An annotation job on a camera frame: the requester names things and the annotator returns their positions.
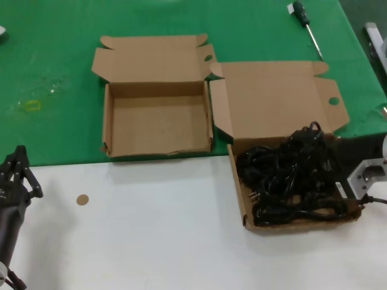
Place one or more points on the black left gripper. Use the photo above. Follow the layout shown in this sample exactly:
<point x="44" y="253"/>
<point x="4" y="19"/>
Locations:
<point x="10" y="217"/>

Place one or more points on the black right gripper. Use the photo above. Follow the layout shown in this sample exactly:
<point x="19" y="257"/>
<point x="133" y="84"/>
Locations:
<point x="356" y="151"/>

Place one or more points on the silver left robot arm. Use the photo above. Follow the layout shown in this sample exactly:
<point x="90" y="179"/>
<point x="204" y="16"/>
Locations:
<point x="2" y="270"/>

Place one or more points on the open brown cardboard box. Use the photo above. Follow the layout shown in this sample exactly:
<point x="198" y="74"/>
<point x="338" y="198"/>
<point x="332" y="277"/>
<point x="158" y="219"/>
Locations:
<point x="272" y="96"/>
<point x="157" y="121"/>

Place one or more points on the small white object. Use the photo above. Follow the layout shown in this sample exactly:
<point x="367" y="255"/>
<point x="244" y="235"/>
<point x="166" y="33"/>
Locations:
<point x="384" y="110"/>

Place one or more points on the round brown cardboard disc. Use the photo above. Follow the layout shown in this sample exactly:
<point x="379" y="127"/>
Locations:
<point x="82" y="199"/>

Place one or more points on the green table cloth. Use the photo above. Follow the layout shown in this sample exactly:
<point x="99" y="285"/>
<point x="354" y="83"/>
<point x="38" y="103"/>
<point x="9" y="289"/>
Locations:
<point x="60" y="75"/>

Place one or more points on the grey aluminium profile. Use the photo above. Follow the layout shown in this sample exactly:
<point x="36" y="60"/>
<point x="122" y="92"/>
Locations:
<point x="375" y="37"/>

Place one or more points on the small grey white tag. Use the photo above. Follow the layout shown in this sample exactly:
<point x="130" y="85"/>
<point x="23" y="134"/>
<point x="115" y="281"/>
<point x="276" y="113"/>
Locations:
<point x="291" y="8"/>

